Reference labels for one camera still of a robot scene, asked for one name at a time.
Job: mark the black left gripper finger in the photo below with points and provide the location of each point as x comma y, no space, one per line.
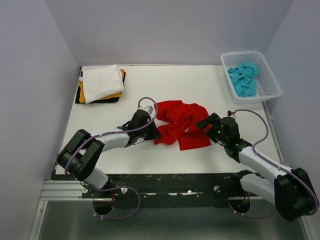
154,132
142,140

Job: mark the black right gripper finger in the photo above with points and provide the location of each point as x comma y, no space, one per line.
212,136
209,121

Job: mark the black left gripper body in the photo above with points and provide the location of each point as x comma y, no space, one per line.
145,131

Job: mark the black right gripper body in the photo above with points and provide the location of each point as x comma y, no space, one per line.
218,135

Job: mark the red t shirt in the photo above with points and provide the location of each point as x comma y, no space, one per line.
180,124

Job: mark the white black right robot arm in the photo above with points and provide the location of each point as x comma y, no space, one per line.
289,190

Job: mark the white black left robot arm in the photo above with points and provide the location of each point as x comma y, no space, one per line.
80,155

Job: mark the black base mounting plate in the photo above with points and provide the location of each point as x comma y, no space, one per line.
193,190

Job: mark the white folded t shirt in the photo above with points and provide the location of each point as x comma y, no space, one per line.
101,82

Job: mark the teal crumpled t shirt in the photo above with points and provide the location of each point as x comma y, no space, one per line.
243,78

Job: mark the white plastic laundry basket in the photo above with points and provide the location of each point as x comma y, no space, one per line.
267,86

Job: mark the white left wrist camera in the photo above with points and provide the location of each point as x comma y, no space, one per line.
148,109

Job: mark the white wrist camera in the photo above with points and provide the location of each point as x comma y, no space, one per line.
148,109
231,113

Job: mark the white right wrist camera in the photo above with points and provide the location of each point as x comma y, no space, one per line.
231,113

